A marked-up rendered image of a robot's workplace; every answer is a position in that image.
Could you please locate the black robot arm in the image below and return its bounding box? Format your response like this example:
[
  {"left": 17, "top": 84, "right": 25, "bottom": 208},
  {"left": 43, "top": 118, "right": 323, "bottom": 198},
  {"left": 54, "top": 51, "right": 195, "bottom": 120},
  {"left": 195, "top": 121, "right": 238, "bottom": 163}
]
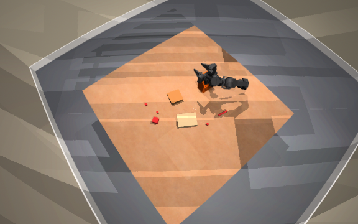
[{"left": 204, "top": 64, "right": 249, "bottom": 90}]

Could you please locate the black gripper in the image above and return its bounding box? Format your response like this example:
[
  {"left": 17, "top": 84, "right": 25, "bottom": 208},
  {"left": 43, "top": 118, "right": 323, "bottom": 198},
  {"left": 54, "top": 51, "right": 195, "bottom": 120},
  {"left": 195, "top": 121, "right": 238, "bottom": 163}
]
[{"left": 194, "top": 63, "right": 217, "bottom": 83}]

